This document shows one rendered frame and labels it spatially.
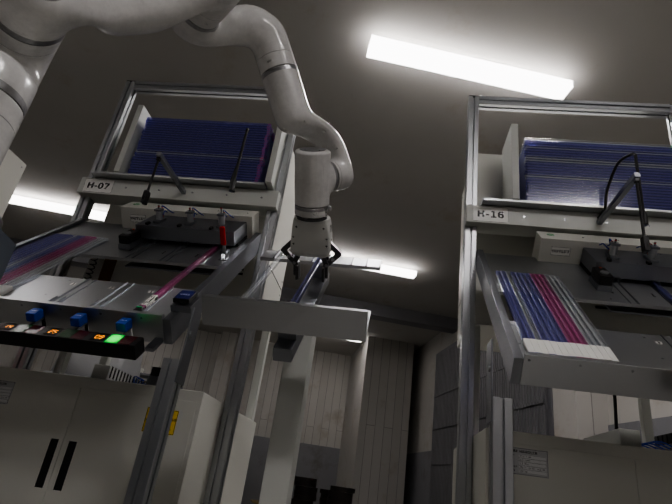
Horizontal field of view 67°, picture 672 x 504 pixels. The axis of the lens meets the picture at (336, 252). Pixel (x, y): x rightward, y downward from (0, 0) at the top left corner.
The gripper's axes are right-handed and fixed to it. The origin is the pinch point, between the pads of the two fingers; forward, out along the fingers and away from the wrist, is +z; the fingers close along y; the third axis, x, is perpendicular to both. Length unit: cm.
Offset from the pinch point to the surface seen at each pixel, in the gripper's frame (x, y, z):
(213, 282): -3.3, 27.8, 7.0
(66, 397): 12, 66, 39
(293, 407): 24.2, -1.1, 22.8
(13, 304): 22, 67, 5
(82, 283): 6, 61, 7
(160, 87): -97, 86, -36
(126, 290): 6.8, 47.5, 6.7
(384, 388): -566, -11, 446
